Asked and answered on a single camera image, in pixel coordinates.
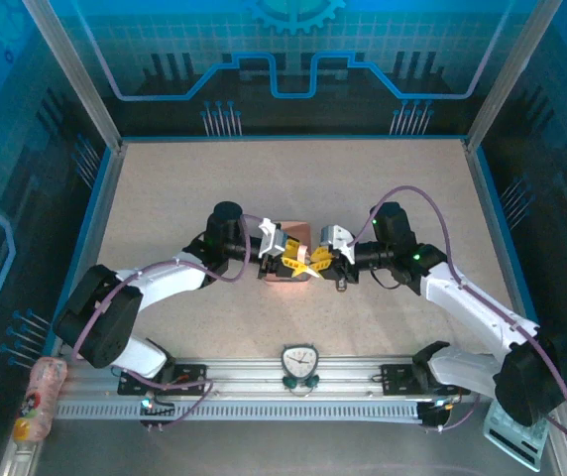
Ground pink plastic tray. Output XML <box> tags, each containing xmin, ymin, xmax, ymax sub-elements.
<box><xmin>262</xmin><ymin>220</ymin><xmax>314</xmax><ymax>286</ymax></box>

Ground white alarm clock teal bells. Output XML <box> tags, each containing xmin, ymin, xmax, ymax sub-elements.
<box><xmin>280</xmin><ymin>343</ymin><xmax>321</xmax><ymax>397</ymax></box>

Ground aluminium table side bar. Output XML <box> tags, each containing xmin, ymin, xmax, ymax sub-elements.
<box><xmin>57</xmin><ymin>142</ymin><xmax>127</xmax><ymax>359</ymax></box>
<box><xmin>463</xmin><ymin>140</ymin><xmax>542</xmax><ymax>348</ymax></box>

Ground black controller box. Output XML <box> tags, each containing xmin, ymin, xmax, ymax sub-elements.
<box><xmin>138</xmin><ymin>395</ymin><xmax>176</xmax><ymax>430</ymax></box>
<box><xmin>417</xmin><ymin>399</ymin><xmax>457</xmax><ymax>433</ymax></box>

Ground pink plastic bottle yellow cap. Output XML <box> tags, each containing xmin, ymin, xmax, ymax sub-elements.
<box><xmin>12</xmin><ymin>355</ymin><xmax>69</xmax><ymax>444</ymax></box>

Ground teal desk calculator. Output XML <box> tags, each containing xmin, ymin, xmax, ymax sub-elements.
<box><xmin>482</xmin><ymin>401</ymin><xmax>550</xmax><ymax>472</ymax></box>

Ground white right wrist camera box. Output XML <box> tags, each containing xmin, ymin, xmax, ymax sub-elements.
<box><xmin>318</xmin><ymin>225</ymin><xmax>358</xmax><ymax>265</ymax></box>

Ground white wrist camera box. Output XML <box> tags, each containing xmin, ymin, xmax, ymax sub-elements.
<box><xmin>318</xmin><ymin>225</ymin><xmax>358</xmax><ymax>265</ymax></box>
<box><xmin>257</xmin><ymin>216</ymin><xmax>284</xmax><ymax>260</ymax></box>

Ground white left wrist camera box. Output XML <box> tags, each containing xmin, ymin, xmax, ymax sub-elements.
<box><xmin>257</xmin><ymin>216</ymin><xmax>284</xmax><ymax>260</ymax></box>

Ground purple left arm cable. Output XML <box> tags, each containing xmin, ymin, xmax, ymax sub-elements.
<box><xmin>72</xmin><ymin>212</ymin><xmax>268</xmax><ymax>431</ymax></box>

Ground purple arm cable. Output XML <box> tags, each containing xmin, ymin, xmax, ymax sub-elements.
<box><xmin>350</xmin><ymin>185</ymin><xmax>567</xmax><ymax>442</ymax></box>
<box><xmin>72</xmin><ymin>212</ymin><xmax>268</xmax><ymax>431</ymax></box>

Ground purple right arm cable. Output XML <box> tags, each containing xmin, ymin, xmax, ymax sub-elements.
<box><xmin>350</xmin><ymin>185</ymin><xmax>567</xmax><ymax>442</ymax></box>

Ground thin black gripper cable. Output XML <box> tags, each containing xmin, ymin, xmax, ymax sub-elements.
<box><xmin>370</xmin><ymin>267</ymin><xmax>399</xmax><ymax>293</ymax></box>

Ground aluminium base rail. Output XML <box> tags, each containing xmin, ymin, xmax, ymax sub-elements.
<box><xmin>59</xmin><ymin>355</ymin><xmax>503</xmax><ymax>399</ymax></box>

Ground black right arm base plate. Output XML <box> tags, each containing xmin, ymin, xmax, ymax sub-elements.
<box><xmin>380</xmin><ymin>363</ymin><xmax>472</xmax><ymax>397</ymax></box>

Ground grey slotted cable duct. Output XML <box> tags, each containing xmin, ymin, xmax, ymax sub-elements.
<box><xmin>55</xmin><ymin>400</ymin><xmax>426</xmax><ymax>422</ymax></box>

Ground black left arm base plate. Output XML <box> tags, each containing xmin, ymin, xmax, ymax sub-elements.
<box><xmin>117</xmin><ymin>363</ymin><xmax>210</xmax><ymax>397</ymax></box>

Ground aluminium frame post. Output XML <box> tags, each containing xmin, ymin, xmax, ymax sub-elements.
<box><xmin>21</xmin><ymin>0</ymin><xmax>127</xmax><ymax>153</ymax></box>
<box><xmin>463</xmin><ymin>0</ymin><xmax>565</xmax><ymax>153</ymax></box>

